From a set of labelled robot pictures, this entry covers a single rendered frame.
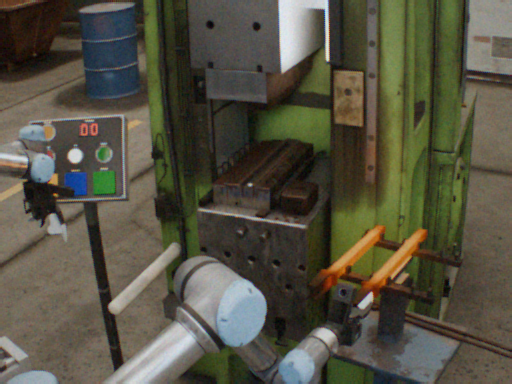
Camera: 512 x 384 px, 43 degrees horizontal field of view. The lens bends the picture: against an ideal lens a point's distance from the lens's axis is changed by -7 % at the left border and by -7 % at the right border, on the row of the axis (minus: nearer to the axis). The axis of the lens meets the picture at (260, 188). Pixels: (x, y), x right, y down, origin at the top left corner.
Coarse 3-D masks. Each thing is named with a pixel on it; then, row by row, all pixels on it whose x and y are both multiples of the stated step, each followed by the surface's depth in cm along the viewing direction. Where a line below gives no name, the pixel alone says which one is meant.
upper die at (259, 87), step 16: (304, 64) 232; (208, 80) 210; (224, 80) 207; (240, 80) 205; (256, 80) 203; (272, 80) 207; (288, 80) 219; (208, 96) 212; (224, 96) 210; (240, 96) 208; (256, 96) 205; (272, 96) 208
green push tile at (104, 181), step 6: (96, 174) 221; (102, 174) 221; (108, 174) 221; (114, 174) 221; (96, 180) 221; (102, 180) 221; (108, 180) 221; (114, 180) 221; (96, 186) 221; (102, 186) 221; (108, 186) 221; (114, 186) 221; (96, 192) 221; (102, 192) 221; (108, 192) 221; (114, 192) 221
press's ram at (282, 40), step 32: (192, 0) 201; (224, 0) 197; (256, 0) 193; (288, 0) 196; (320, 0) 205; (192, 32) 205; (224, 32) 201; (256, 32) 197; (288, 32) 200; (320, 32) 228; (192, 64) 209; (224, 64) 205; (256, 64) 201; (288, 64) 203
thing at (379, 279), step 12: (420, 228) 199; (408, 240) 193; (420, 240) 195; (396, 252) 187; (408, 252) 188; (384, 264) 181; (396, 264) 182; (384, 276) 176; (360, 288) 171; (372, 288) 171; (360, 300) 166
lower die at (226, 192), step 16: (272, 144) 252; (304, 144) 251; (240, 160) 242; (256, 160) 239; (288, 160) 237; (224, 176) 230; (240, 176) 227; (288, 176) 231; (224, 192) 224; (240, 192) 221; (256, 192) 219; (272, 192) 219; (256, 208) 221; (272, 208) 221
